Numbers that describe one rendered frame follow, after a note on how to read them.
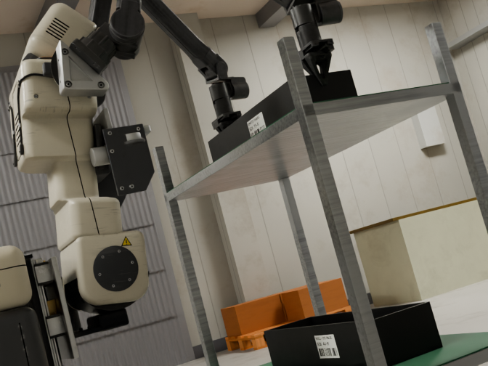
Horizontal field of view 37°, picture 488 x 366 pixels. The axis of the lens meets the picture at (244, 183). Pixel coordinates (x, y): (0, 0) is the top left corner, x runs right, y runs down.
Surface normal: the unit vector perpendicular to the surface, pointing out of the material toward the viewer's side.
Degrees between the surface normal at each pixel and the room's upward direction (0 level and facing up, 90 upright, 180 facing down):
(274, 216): 90
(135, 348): 90
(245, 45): 90
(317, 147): 90
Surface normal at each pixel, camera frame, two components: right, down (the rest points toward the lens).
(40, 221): 0.42, -0.22
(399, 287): -0.87, 0.18
